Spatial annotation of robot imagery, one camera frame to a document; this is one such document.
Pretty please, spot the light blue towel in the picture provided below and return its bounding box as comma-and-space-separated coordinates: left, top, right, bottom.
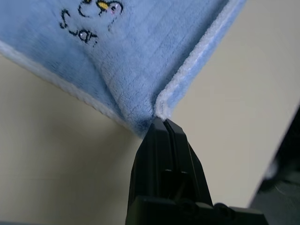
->
0, 0, 246, 139

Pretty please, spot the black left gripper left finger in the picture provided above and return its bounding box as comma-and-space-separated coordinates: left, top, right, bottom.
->
127, 117, 176, 204

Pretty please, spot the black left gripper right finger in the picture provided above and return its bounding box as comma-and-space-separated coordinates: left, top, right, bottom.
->
166, 119, 213, 205

